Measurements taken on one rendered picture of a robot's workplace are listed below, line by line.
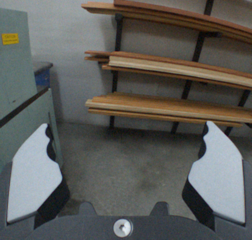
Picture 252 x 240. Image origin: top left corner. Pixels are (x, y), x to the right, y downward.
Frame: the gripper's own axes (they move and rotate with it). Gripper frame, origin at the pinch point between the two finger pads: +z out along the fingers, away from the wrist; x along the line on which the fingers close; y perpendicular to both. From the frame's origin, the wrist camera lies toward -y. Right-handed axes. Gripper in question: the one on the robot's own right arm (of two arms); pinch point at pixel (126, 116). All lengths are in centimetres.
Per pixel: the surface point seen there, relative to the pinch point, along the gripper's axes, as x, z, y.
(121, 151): -12, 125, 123
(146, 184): 16, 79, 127
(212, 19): 73, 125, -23
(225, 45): 127, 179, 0
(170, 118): 46, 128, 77
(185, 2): 66, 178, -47
